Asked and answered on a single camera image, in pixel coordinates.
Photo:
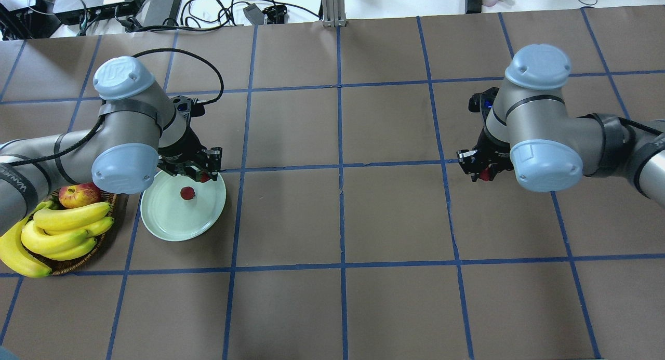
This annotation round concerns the light green plate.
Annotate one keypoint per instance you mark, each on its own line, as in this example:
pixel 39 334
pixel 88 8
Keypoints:
pixel 168 217

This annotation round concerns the black power adapter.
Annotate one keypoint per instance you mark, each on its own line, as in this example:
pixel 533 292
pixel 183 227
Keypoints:
pixel 161 13

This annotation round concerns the woven wicker basket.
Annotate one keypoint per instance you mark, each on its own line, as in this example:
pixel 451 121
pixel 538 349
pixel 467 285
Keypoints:
pixel 68 239

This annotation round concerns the aluminium frame post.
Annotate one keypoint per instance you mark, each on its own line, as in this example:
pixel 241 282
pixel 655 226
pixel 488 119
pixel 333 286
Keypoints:
pixel 333 13

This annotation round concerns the red apple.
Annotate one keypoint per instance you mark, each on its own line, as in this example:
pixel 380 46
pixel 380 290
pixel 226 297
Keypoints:
pixel 80 195

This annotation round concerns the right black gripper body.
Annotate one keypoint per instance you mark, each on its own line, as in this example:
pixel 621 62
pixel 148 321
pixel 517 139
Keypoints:
pixel 489 148

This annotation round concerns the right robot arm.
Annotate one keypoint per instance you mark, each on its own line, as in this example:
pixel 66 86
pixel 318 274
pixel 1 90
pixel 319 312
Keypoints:
pixel 527 130

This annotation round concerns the yellow banana bunch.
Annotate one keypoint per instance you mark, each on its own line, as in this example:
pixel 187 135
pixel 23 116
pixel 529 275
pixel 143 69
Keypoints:
pixel 14 256

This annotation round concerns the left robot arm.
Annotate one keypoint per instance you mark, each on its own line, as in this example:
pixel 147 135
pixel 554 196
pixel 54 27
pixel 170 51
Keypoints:
pixel 139 130

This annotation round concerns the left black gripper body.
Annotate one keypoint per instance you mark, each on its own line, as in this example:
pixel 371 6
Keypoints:
pixel 181 149

